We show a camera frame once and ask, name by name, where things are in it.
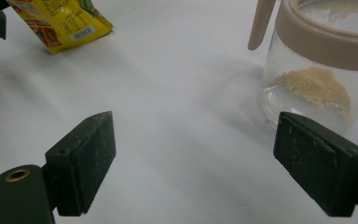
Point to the beige seasoning powder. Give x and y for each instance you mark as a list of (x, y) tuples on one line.
[(317, 85)]

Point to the clear jar with beige rim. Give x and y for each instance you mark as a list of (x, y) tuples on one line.
[(323, 40)]

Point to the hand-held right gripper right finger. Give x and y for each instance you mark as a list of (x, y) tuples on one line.
[(317, 165)]

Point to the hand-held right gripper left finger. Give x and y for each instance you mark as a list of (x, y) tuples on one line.
[(80, 161)]

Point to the yellow green seasoning pouch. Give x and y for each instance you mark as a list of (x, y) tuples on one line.
[(62, 21)]

